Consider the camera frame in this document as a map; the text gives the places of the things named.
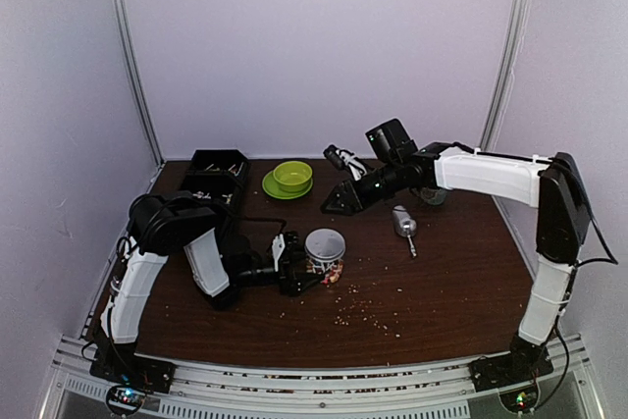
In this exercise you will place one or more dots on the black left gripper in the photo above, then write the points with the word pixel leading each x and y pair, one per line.
pixel 285 261

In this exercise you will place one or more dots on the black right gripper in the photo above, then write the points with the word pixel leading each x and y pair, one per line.
pixel 348 207

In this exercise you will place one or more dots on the clear plastic jar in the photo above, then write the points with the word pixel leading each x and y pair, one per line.
pixel 329 272

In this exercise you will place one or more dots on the silver jar lid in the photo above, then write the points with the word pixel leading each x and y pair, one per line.
pixel 325 245

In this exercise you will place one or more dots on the green bowl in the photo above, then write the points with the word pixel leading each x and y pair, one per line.
pixel 291 174

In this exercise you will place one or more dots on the silver metal scoop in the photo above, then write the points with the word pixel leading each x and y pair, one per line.
pixel 405 226

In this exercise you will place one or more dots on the green saucer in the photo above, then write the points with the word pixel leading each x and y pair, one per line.
pixel 272 188

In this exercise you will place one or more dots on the black three-compartment candy tray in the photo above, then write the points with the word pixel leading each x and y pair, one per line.
pixel 217 178

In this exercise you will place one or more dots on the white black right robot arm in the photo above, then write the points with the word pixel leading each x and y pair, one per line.
pixel 551 186

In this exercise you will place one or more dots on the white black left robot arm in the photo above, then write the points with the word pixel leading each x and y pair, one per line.
pixel 221 261

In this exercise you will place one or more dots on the coral pattern ceramic mug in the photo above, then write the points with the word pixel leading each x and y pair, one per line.
pixel 433 196

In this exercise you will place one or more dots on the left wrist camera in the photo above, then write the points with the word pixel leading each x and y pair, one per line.
pixel 278 247

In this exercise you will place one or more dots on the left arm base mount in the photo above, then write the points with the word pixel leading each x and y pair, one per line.
pixel 132 378

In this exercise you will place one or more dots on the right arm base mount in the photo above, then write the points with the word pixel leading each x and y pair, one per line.
pixel 515 374

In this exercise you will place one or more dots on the front aluminium rail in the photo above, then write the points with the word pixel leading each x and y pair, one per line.
pixel 428 390

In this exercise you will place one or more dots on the right aluminium frame post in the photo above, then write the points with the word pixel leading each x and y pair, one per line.
pixel 505 73

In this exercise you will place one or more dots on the aluminium frame post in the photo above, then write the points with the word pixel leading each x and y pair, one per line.
pixel 133 74
pixel 505 73

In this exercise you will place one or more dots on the left aluminium frame post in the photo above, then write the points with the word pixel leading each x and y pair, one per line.
pixel 133 74

